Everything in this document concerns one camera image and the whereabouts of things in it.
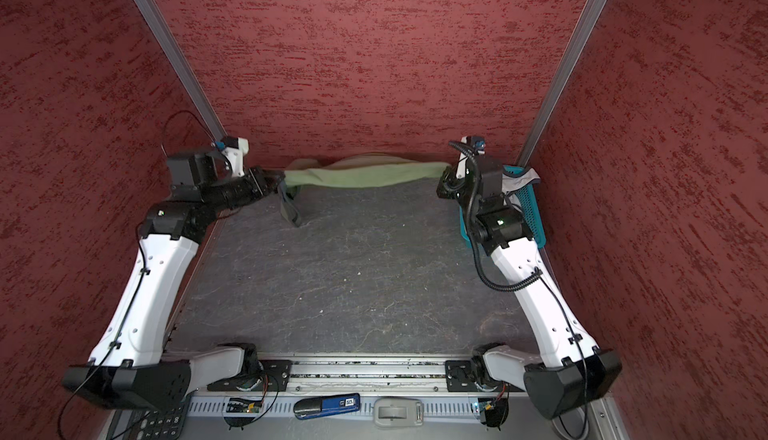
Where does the teal plastic basket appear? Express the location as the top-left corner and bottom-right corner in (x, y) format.
(458, 165), (548, 249)

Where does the olive green tank top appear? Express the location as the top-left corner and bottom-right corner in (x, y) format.
(277, 153), (449, 227)

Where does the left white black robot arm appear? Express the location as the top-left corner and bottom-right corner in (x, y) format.
(62, 147), (283, 411)

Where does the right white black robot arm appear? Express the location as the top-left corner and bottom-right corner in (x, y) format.
(437, 142), (623, 419)

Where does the white grey-trimmed tank top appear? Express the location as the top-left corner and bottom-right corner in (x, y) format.
(502, 168), (541, 194)

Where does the right small circuit board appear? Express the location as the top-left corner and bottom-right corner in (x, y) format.
(474, 398), (497, 413)

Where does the small circuit board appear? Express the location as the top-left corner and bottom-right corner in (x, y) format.
(474, 398), (497, 413)
(224, 397), (264, 417)

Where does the left small circuit board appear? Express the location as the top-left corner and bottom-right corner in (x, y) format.
(224, 397), (264, 417)

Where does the blue black utility knife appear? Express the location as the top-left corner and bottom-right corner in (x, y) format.
(293, 393), (361, 420)

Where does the black calculator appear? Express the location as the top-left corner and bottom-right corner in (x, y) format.
(113, 400), (189, 440)

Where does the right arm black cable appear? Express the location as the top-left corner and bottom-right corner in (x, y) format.
(448, 141), (544, 294)

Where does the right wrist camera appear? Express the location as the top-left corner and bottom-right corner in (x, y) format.
(456, 135), (486, 179)

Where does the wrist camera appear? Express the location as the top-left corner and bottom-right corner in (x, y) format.
(215, 136), (249, 177)
(456, 135), (486, 179)

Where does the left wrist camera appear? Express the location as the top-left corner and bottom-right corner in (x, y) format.
(215, 136), (249, 177)

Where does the left aluminium corner post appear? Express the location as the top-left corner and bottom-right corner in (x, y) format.
(133, 0), (227, 139)

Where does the aluminium corner post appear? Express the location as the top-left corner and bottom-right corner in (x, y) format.
(133, 0), (227, 139)
(515, 0), (608, 166)

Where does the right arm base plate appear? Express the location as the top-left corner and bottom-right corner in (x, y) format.
(444, 357), (502, 394)

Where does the aluminium front rail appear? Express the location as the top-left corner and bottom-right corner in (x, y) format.
(128, 354), (610, 397)

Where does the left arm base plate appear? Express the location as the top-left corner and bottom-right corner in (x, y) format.
(207, 359), (293, 392)

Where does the right aluminium corner post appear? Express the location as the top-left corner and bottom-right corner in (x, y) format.
(515, 0), (608, 166)

